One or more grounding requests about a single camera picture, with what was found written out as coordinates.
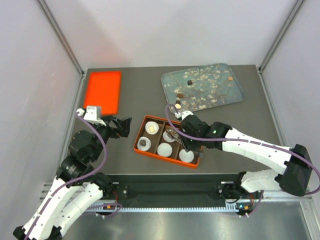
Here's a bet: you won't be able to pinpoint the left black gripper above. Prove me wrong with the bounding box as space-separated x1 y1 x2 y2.
91 114 132 162

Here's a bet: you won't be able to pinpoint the orange chocolate box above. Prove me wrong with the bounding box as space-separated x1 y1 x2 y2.
133 115 201 169

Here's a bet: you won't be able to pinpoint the metal tongs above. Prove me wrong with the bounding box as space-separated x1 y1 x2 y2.
165 127 204 159

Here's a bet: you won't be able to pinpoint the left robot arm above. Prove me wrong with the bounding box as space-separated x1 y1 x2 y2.
13 115 132 240

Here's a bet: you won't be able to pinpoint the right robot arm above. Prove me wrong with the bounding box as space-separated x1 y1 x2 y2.
180 120 312 198

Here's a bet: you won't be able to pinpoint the white paper cup front-right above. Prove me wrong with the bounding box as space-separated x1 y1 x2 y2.
179 149 195 163

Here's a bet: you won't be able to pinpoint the white paper cup front-left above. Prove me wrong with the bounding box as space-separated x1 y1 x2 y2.
137 136 151 152

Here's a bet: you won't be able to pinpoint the white paper cup back-left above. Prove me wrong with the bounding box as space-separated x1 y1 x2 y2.
145 121 160 135

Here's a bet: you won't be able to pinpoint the white paper cup back-middle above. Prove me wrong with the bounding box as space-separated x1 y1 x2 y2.
162 130 176 143

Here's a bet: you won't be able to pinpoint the orange box lid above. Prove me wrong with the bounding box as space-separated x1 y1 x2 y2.
83 71 122 115

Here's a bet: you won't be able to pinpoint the floral blue tray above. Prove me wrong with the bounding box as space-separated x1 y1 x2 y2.
160 63 245 114

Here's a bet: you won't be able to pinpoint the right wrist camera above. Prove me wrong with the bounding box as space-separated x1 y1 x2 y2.
174 111 208 137

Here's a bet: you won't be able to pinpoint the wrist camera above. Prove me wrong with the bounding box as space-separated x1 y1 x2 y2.
75 105 106 126
174 111 208 137

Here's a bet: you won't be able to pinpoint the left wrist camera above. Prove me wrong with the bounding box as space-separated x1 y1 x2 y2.
75 105 106 126

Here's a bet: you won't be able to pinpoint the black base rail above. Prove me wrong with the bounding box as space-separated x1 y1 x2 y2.
108 173 250 209

